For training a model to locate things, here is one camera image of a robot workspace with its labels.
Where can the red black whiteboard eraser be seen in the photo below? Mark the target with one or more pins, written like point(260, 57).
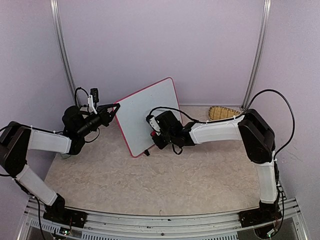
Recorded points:
point(153, 134)

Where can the front aluminium rail frame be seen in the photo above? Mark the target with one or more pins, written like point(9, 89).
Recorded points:
point(110, 226)

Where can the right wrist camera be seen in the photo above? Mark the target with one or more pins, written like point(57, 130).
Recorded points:
point(153, 123)

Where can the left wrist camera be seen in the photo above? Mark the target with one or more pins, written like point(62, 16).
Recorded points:
point(93, 99)

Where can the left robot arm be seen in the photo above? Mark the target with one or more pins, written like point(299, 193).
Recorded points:
point(18, 142)

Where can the left aluminium corner post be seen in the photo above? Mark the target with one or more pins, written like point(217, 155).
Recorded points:
point(54, 5)

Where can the woven bamboo tray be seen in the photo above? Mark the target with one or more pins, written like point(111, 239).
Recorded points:
point(221, 113)

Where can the aluminium corner post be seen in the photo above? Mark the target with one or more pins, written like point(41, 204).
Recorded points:
point(54, 5)
point(258, 52)

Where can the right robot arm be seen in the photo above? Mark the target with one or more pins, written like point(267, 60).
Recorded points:
point(249, 128)

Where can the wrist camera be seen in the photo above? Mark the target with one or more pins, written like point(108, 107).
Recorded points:
point(93, 99)
point(153, 123)

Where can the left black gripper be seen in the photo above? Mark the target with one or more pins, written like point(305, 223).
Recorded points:
point(107, 118)

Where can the light blue mug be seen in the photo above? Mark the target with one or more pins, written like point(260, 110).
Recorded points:
point(64, 156)

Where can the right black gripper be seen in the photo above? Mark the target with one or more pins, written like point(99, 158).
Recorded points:
point(160, 145)

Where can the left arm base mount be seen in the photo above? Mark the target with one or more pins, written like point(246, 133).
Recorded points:
point(58, 213)

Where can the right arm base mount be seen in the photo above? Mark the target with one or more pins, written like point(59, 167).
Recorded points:
point(263, 214)

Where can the right aluminium corner post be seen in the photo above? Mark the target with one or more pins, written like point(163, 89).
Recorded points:
point(258, 52)

